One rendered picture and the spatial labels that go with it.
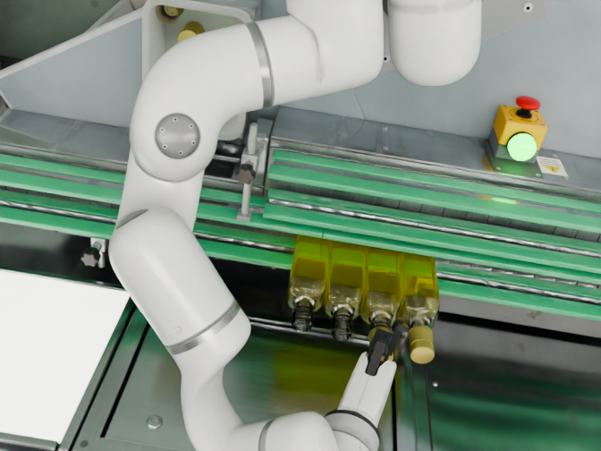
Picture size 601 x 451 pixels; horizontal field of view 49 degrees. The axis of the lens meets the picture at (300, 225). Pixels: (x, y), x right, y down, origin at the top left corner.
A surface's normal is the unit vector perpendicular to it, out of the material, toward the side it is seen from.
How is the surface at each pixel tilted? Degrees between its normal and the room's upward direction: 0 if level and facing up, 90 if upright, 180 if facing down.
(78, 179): 90
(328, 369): 90
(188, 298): 39
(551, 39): 0
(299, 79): 23
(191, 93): 46
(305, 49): 35
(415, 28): 29
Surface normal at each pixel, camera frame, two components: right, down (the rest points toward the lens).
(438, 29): -0.09, 0.51
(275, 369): 0.14, -0.81
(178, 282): 0.32, 0.03
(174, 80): 0.14, -0.25
